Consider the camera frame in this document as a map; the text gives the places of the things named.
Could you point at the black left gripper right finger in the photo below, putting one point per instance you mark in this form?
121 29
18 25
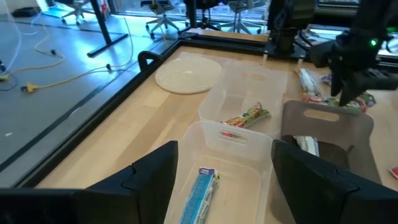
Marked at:
326 199

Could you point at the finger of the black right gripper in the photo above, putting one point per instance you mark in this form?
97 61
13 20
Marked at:
363 82
335 82

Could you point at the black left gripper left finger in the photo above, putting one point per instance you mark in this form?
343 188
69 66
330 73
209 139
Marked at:
93 205

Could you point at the silver white granola bar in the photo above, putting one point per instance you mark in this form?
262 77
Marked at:
308 144
308 82

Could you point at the green red granola bar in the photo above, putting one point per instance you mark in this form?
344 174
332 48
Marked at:
326 102
248 115

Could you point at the light blue granola bar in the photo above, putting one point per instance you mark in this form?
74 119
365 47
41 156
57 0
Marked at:
199 196

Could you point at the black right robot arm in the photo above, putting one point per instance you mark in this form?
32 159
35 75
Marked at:
289 25

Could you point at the small blue granola bar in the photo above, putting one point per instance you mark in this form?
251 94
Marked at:
326 79

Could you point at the green purple granola bar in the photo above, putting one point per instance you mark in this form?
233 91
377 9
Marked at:
368 99

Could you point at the grey translucent plastic bin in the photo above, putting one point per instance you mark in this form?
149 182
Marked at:
357 130

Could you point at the clear plastic bin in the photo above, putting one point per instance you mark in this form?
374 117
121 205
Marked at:
248 84
242 186

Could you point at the white-base office chair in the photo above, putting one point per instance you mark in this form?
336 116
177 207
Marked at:
163 18
77 11
242 21

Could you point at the black-base office chair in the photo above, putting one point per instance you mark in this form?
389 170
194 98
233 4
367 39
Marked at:
203 18

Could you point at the white round mat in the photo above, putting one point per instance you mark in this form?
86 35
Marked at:
188 76

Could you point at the black stand leg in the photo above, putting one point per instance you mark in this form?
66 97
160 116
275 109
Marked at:
104 34

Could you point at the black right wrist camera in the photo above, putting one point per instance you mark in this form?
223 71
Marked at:
321 54

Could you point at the black table frame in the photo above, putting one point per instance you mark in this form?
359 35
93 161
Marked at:
93 115

